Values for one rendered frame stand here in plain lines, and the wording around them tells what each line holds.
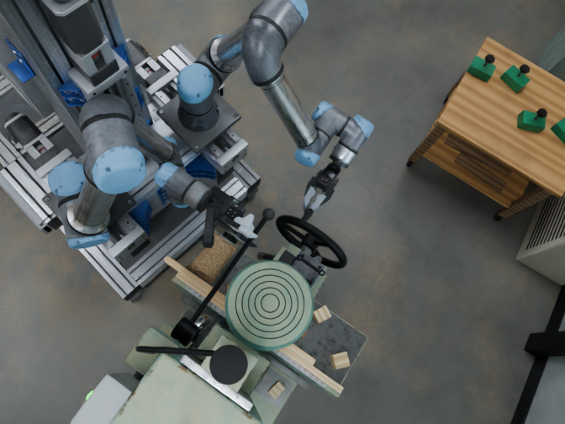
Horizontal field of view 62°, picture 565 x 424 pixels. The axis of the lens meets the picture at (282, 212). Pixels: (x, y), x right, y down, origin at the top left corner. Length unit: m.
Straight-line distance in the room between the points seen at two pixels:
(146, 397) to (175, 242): 1.42
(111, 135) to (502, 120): 1.84
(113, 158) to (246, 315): 0.45
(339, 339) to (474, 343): 1.27
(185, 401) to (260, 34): 0.86
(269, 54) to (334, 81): 1.67
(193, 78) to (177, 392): 1.03
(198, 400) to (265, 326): 0.18
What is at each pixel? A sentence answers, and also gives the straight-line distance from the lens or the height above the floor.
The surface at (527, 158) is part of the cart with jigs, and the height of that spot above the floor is 0.53.
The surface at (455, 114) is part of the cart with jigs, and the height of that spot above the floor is 0.53.
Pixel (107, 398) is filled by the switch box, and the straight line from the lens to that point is 0.95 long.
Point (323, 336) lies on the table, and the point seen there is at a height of 0.90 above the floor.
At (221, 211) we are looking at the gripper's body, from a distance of 1.33.
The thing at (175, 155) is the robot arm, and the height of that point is 1.03.
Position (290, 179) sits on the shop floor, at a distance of 2.59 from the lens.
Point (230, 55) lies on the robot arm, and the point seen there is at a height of 1.12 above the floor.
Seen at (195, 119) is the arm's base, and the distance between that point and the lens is 1.72.
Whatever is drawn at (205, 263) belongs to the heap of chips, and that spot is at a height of 0.93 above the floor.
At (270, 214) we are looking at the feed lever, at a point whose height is 1.17.
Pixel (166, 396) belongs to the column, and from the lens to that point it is 0.89.
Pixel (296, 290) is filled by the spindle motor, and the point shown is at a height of 1.47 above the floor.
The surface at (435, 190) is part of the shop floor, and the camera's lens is 2.79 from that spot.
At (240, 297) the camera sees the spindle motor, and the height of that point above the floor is 1.47.
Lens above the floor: 2.40
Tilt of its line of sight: 72 degrees down
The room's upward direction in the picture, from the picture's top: 19 degrees clockwise
